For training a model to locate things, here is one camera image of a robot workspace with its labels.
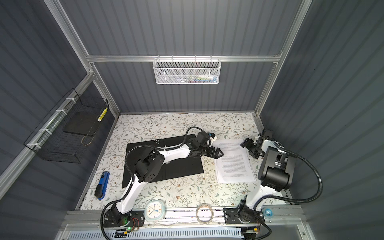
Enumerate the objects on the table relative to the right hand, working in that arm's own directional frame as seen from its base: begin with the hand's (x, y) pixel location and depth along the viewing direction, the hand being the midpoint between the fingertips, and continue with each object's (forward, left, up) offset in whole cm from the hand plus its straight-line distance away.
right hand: (248, 148), depth 96 cm
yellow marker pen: (+6, +85, +27) cm, 90 cm away
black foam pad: (0, +93, +27) cm, 97 cm away
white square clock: (-36, +54, +1) cm, 65 cm away
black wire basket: (-5, +99, +27) cm, 103 cm away
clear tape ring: (-38, +26, -4) cm, 46 cm away
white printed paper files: (-11, +10, -3) cm, 15 cm away
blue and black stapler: (-26, +86, +2) cm, 90 cm away
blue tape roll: (-36, -3, -3) cm, 36 cm away
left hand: (-4, +19, +1) cm, 20 cm away
